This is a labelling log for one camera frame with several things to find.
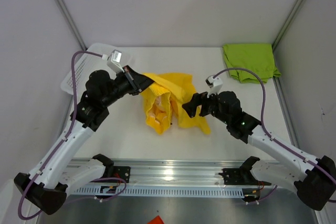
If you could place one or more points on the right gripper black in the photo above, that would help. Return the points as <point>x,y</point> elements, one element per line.
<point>197,99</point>

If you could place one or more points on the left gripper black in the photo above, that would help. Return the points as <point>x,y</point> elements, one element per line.
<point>138,82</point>

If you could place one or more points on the yellow shorts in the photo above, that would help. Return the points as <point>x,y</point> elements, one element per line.
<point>164,98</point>

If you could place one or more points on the lime green shorts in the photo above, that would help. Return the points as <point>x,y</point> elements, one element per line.
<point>258,58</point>

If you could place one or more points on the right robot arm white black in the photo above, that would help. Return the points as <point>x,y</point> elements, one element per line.
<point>312,179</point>

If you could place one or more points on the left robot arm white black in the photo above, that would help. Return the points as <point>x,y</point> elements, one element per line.
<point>47,185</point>

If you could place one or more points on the white plastic basket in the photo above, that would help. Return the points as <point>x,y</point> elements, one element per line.
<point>86,64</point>

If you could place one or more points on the orange object at bottom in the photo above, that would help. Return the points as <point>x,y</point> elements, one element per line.
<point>156,220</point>

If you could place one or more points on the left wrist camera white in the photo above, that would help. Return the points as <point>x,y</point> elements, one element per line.
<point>113,62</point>

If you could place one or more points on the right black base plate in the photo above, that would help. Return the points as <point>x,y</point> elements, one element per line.
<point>236,176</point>

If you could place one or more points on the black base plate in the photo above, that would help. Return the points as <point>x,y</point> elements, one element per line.
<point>236,176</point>
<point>123,172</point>

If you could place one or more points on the right side aluminium rail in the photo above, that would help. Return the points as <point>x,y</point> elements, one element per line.
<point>286,113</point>

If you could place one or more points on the aluminium mounting rail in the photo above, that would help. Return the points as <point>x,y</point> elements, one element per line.
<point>191,173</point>

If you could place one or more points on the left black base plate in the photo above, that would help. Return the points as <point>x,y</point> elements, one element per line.
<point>123,172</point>

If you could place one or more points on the slotted cable duct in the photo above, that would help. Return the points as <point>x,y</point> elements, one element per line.
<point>160,191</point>

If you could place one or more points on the left corner aluminium post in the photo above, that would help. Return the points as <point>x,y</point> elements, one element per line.
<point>70,23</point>

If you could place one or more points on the corner aluminium post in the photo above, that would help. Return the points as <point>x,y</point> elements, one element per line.
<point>294,11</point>
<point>70,23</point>

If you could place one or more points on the right corner aluminium post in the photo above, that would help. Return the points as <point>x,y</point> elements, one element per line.
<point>294,11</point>

